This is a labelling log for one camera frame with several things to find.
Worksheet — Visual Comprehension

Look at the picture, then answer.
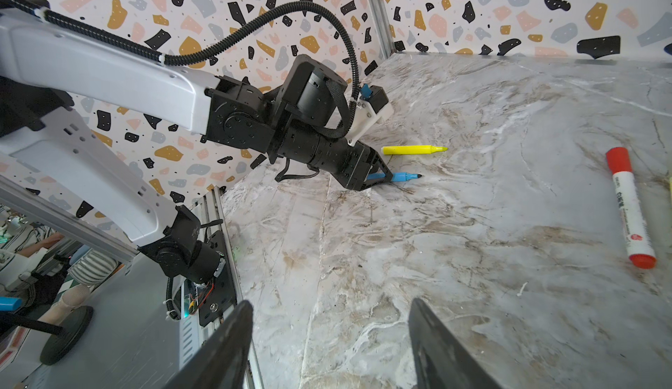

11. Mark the red white pen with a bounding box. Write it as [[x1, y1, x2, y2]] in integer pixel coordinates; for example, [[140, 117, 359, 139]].
[[605, 147, 657, 269]]

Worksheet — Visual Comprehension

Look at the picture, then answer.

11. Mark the black corrugated cable conduit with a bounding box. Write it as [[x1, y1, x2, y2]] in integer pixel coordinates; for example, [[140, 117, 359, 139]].
[[0, 0, 361, 138]]

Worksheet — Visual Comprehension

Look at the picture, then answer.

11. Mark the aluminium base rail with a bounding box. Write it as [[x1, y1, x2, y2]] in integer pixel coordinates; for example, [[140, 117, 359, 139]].
[[174, 188, 243, 369]]

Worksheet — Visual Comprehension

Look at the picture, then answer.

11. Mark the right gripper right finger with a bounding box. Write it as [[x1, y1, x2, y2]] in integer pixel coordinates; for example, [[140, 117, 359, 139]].
[[408, 298, 500, 389]]

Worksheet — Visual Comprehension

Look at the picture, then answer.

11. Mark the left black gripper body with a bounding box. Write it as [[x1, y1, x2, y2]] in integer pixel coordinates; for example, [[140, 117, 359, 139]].
[[267, 126, 372, 190]]

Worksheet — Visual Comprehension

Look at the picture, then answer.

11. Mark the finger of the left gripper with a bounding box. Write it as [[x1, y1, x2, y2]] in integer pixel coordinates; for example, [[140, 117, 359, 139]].
[[356, 148, 394, 191]]

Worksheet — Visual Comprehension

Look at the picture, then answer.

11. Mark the blue pen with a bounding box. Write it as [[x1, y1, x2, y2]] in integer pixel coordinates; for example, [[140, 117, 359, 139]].
[[367, 172, 423, 183]]

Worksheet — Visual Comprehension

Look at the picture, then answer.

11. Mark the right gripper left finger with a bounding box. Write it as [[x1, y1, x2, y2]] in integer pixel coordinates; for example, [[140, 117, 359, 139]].
[[164, 301, 254, 389]]

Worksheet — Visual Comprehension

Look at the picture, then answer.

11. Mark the yellow highlighter pen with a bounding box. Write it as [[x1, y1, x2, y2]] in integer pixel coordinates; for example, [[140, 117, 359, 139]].
[[381, 145, 448, 156]]

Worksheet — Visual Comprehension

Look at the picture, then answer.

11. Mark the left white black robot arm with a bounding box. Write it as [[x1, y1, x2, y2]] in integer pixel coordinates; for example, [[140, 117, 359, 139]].
[[1, 0, 393, 283]]

